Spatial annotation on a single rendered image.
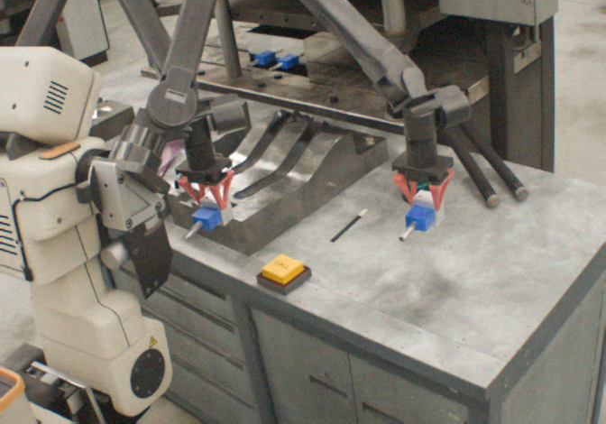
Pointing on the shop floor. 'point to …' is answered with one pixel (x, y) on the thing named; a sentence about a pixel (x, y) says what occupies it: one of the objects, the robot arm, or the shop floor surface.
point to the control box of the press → (500, 30)
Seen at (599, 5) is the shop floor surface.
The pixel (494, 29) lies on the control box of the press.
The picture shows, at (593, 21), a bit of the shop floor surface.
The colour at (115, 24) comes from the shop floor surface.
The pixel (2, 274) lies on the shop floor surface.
